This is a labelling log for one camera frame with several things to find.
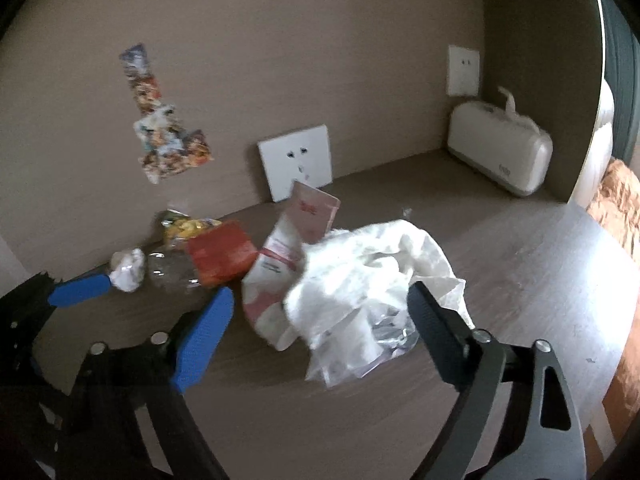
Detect orange blanket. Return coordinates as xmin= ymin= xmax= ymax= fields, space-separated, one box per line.
xmin=586 ymin=157 xmax=640 ymax=273

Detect yellow snack wrapper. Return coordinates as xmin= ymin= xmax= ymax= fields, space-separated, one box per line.
xmin=160 ymin=210 xmax=223 ymax=250

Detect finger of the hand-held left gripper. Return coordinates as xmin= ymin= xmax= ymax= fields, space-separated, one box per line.
xmin=10 ymin=271 xmax=112 ymax=341

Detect white tissue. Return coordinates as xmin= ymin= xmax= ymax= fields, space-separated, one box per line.
xmin=109 ymin=248 xmax=147 ymax=293

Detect colourful wall stickers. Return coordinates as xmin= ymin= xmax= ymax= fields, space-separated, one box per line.
xmin=118 ymin=42 xmax=216 ymax=185

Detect pink paper packet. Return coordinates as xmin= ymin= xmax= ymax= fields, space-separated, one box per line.
xmin=287 ymin=181 xmax=341 ymax=242

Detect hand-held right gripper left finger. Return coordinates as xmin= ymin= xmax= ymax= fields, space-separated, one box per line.
xmin=65 ymin=287 xmax=235 ymax=480

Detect white wall socket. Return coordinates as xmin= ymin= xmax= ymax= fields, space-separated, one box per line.
xmin=446 ymin=45 xmax=481 ymax=97
xmin=257 ymin=125 xmax=333 ymax=203

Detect white padded headboard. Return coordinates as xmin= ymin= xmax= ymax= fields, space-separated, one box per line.
xmin=570 ymin=79 xmax=617 ymax=207

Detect orange-red snack packet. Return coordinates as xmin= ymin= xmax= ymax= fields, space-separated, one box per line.
xmin=186 ymin=220 xmax=258 ymax=288

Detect grey-green curtain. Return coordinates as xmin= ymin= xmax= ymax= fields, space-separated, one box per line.
xmin=595 ymin=0 xmax=640 ymax=161

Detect white red printed plastic wrapper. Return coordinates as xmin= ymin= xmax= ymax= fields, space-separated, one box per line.
xmin=241 ymin=220 xmax=307 ymax=352

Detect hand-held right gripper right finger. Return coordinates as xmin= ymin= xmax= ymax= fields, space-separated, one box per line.
xmin=406 ymin=281 xmax=587 ymax=480

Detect large white plastic bag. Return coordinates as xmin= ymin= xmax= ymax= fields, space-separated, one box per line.
xmin=282 ymin=219 xmax=476 ymax=390

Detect clear crumpled plastic bag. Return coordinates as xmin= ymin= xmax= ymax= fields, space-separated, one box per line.
xmin=147 ymin=250 xmax=207 ymax=294

